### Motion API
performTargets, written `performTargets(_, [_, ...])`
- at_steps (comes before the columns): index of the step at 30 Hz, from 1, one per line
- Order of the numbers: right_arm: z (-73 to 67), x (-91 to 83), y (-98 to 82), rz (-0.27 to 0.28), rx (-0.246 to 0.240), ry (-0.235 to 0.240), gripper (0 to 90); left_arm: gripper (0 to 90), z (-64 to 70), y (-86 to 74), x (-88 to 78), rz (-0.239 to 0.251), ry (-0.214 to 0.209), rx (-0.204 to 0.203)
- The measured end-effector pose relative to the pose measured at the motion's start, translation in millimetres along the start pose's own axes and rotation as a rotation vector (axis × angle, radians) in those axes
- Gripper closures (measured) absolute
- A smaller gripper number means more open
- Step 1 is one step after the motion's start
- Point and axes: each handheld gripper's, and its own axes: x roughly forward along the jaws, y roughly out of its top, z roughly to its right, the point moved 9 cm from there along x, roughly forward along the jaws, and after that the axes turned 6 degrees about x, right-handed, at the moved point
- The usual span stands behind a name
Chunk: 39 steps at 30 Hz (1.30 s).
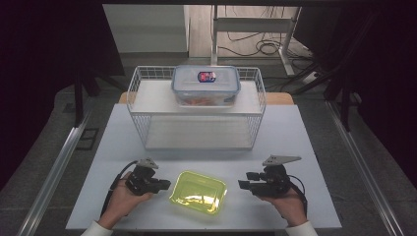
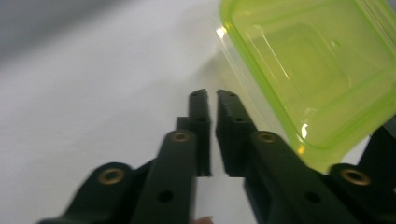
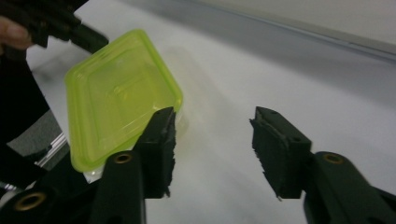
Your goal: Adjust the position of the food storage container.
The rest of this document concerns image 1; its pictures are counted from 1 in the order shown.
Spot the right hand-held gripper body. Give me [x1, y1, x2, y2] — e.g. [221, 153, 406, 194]
[257, 154, 303, 199]

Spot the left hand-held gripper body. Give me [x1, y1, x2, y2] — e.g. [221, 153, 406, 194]
[125, 157, 160, 197]

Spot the person's right hand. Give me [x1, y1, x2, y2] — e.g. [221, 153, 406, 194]
[257, 187, 309, 228]

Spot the person's left hand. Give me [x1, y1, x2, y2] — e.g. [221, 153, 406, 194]
[97, 171, 155, 229]

